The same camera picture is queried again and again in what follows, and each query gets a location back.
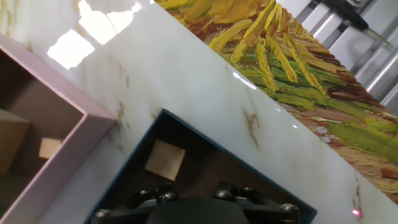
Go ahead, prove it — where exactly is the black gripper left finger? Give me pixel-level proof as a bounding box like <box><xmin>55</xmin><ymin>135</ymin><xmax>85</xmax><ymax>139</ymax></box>
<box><xmin>91</xmin><ymin>185</ymin><xmax>180</xmax><ymax>224</ymax></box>

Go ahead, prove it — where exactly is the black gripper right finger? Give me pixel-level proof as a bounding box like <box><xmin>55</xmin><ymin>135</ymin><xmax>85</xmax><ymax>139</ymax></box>
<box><xmin>212</xmin><ymin>182</ymin><xmax>301</xmax><ymax>224</ymax></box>

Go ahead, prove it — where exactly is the medium wooden cube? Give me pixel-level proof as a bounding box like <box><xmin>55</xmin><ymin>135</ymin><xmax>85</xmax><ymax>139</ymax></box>
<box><xmin>144</xmin><ymin>138</ymin><xmax>187</xmax><ymax>182</ymax></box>

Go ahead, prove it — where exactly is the dark blue cardboard box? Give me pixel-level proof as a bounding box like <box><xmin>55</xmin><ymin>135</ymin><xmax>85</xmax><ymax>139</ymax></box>
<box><xmin>83</xmin><ymin>108</ymin><xmax>318</xmax><ymax>224</ymax></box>

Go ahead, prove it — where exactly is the tiny wooden cube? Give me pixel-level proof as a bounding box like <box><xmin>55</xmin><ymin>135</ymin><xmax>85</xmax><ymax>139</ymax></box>
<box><xmin>38</xmin><ymin>137</ymin><xmax>65</xmax><ymax>161</ymax></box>

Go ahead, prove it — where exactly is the large wooden cube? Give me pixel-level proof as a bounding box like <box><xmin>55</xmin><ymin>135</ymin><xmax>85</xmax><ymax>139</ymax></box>
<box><xmin>0</xmin><ymin>108</ymin><xmax>32</xmax><ymax>175</ymax></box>

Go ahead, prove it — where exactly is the pink cardboard box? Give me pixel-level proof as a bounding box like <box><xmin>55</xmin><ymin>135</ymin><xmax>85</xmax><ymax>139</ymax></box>
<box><xmin>0</xmin><ymin>33</ymin><xmax>118</xmax><ymax>224</ymax></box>

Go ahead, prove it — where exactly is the yellow green painted cloth strip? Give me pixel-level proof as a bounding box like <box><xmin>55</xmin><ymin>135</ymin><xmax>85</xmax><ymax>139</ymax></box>
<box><xmin>154</xmin><ymin>0</ymin><xmax>398</xmax><ymax>205</ymax></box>

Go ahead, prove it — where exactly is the white marble pattern mat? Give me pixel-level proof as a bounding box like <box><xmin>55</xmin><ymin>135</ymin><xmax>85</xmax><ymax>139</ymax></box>
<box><xmin>0</xmin><ymin>0</ymin><xmax>398</xmax><ymax>224</ymax></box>

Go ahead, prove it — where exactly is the green handled screwdriver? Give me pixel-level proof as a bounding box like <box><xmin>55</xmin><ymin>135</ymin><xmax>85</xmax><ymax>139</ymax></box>
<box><xmin>323</xmin><ymin>0</ymin><xmax>394</xmax><ymax>49</ymax></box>

